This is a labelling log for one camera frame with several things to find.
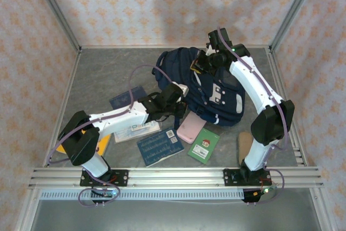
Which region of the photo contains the brown cardboard notebook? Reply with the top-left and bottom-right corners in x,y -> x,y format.
237,131 -> 255,167

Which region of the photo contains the clear plastic stationery pouch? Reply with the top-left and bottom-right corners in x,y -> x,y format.
113,121 -> 163,144

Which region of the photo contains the aluminium front rail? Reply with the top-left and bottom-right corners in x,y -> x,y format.
28,166 -> 324,189

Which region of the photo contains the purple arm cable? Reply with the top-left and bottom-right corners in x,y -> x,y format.
217,27 -> 289,205
45,64 -> 179,208

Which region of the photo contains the aluminium frame post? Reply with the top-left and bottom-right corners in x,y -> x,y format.
29,0 -> 82,53
269,0 -> 323,53

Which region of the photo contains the aluminium side rail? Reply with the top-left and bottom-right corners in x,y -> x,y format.
266,48 -> 309,167
43,49 -> 82,167

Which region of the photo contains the navy blue backpack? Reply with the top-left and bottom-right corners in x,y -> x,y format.
151,47 -> 246,128

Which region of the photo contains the green notebook with house print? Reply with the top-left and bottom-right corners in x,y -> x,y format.
187,127 -> 221,164

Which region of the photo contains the dark blue book yellow label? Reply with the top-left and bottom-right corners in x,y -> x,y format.
109,86 -> 148,110

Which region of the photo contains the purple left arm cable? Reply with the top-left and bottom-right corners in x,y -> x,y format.
45,64 -> 179,208

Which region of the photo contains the small black controller board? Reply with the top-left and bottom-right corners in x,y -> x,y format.
90,189 -> 120,205
242,186 -> 278,204

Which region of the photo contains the grey metal panel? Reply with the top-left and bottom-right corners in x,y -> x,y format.
31,200 -> 322,231

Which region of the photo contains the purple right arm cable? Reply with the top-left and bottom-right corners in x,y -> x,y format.
217,27 -> 289,205

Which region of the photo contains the blue notebook with QR codes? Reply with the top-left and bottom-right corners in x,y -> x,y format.
136,127 -> 185,167

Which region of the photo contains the aluminium back rail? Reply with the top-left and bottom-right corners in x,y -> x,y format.
79,44 -> 272,50

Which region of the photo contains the white slotted cable duct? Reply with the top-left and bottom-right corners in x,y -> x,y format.
40,189 -> 245,201

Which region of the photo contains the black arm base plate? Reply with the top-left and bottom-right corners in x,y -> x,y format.
79,169 -> 129,188
223,168 -> 272,187

